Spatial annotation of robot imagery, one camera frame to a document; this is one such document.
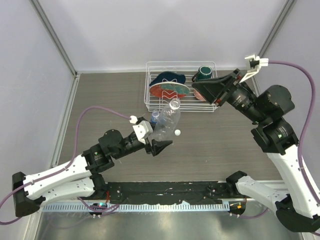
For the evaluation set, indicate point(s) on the dark green mug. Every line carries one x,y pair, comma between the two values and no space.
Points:
204,72

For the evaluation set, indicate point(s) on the red teal plate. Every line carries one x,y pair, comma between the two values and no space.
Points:
169,90

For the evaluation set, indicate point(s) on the dark blue plate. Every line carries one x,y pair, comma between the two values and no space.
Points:
168,76

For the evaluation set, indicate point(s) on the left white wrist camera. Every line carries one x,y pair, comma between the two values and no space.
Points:
141,127

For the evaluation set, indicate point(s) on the white bottle cap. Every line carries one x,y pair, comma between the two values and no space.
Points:
177,132

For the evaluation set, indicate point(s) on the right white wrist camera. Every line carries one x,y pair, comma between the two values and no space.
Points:
253,65

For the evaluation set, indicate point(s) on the blue labelled plastic bottle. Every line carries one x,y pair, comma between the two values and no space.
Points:
154,116

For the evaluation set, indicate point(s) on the pink patterned bowl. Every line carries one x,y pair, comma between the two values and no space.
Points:
199,95

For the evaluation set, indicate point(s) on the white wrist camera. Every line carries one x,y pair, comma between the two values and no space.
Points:
253,65
141,127

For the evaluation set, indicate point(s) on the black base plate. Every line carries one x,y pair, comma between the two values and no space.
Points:
166,193

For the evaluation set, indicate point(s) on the slotted cable duct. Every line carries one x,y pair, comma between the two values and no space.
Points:
60,207

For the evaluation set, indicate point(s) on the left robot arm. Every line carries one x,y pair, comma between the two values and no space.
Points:
81,176

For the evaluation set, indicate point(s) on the white wire dish rack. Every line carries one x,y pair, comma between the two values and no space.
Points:
189,68

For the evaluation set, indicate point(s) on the clear unlabelled plastic bottle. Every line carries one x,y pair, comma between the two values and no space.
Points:
167,121

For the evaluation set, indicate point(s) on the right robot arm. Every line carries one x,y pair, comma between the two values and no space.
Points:
296,209

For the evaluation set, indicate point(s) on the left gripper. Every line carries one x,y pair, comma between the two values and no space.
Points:
157,146

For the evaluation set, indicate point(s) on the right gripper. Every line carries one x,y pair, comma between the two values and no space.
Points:
219,88

